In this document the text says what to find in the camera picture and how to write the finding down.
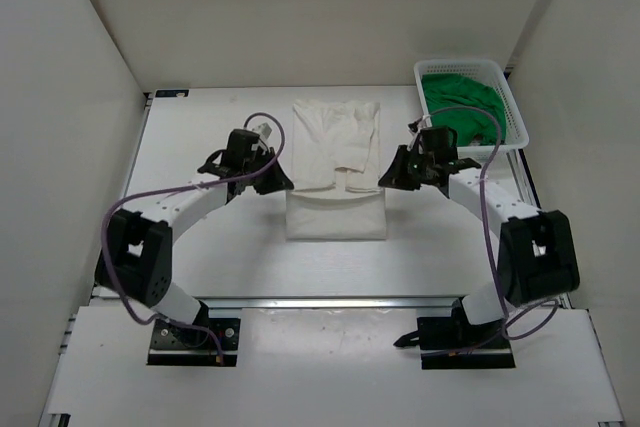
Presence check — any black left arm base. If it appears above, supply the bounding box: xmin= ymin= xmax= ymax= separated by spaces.
xmin=147 ymin=317 xmax=241 ymax=367

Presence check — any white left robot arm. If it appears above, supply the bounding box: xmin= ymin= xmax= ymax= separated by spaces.
xmin=94 ymin=123 xmax=293 ymax=347

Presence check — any white plastic basket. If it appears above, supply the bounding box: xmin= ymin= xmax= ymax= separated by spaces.
xmin=413 ymin=58 xmax=529 ymax=159

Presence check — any aluminium right side rail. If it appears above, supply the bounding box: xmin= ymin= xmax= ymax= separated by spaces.
xmin=504 ymin=66 xmax=571 ymax=308

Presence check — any aluminium rail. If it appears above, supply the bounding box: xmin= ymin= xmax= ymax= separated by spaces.
xmin=200 ymin=296 xmax=455 ymax=312
xmin=504 ymin=66 xmax=571 ymax=308

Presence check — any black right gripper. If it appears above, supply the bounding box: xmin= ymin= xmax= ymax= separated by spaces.
xmin=380 ymin=147 xmax=435 ymax=193

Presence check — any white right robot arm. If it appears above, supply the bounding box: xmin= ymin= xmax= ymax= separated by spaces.
xmin=379 ymin=122 xmax=580 ymax=347

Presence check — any white t shirt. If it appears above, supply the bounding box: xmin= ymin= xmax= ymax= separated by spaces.
xmin=286 ymin=100 xmax=387 ymax=241

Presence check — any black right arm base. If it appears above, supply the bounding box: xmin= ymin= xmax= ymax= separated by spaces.
xmin=393 ymin=302 xmax=516 ymax=370

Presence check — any green t shirt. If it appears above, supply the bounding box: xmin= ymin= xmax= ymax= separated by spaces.
xmin=421 ymin=73 xmax=507 ymax=147

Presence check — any aluminium front rail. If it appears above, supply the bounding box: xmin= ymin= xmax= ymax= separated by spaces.
xmin=200 ymin=296 xmax=455 ymax=312

